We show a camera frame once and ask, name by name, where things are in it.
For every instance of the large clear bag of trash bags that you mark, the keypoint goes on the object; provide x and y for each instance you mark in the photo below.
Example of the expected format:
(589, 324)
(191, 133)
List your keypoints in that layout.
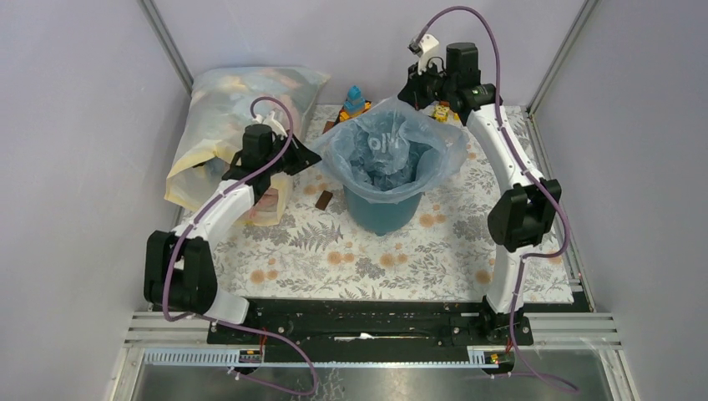
(222, 103)

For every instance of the yellow owl toy figure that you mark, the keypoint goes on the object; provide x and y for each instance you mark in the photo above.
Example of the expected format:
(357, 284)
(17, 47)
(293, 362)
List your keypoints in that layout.
(442, 113)

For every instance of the blue toy figure on car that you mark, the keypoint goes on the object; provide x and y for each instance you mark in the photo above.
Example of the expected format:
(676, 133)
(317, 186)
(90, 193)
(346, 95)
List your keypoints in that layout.
(354, 99)

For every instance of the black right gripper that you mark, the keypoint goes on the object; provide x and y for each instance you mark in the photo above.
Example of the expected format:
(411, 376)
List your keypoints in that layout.
(412, 92)

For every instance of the brown wooden block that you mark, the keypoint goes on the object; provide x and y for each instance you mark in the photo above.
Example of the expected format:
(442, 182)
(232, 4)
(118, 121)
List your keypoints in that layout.
(328, 125)

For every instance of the yellow toy car red wheels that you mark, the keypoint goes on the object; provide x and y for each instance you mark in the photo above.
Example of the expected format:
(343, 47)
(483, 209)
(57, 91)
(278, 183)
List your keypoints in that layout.
(345, 115)

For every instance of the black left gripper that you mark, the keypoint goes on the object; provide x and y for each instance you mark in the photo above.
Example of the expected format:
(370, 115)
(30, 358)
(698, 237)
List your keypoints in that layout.
(303, 156)

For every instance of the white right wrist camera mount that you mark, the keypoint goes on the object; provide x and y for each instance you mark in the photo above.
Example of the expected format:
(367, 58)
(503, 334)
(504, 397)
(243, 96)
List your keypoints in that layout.
(425, 48)

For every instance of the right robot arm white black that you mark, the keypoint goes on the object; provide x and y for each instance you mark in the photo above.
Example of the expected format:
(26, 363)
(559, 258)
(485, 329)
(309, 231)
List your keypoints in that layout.
(526, 209)

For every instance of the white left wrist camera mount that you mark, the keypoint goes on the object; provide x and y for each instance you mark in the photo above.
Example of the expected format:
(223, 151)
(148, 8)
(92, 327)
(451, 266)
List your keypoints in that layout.
(271, 119)

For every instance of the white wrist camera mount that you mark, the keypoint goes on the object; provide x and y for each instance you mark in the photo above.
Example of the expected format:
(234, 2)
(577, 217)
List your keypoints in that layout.
(425, 48)
(271, 119)

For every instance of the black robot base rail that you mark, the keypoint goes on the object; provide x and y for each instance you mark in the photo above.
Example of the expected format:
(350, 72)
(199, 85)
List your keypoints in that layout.
(417, 332)

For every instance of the light blue plastic trash bag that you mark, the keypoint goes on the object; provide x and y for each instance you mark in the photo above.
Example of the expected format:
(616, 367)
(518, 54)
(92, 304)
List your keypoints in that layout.
(391, 152)

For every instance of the teal plastic trash bin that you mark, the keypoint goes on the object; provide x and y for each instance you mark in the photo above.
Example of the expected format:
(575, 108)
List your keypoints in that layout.
(381, 218)

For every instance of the small brown cube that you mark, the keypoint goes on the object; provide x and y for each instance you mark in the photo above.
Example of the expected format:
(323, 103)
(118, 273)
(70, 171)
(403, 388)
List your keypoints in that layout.
(324, 200)

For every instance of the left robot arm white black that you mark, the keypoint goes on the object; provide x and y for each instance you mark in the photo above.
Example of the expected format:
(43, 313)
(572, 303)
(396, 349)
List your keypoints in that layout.
(179, 268)

